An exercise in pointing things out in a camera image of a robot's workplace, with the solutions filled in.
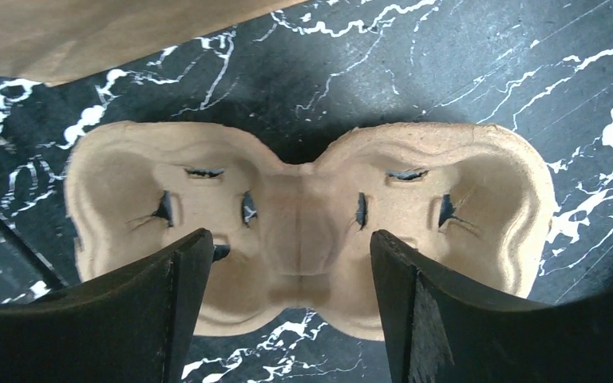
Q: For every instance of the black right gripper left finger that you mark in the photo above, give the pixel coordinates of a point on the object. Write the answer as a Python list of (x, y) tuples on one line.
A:
[(133, 324)]

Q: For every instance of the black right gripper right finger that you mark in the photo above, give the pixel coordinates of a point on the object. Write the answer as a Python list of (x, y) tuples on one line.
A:
[(442, 326)]

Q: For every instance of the brown paper bag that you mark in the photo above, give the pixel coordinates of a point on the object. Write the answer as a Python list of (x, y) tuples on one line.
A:
[(62, 41)]

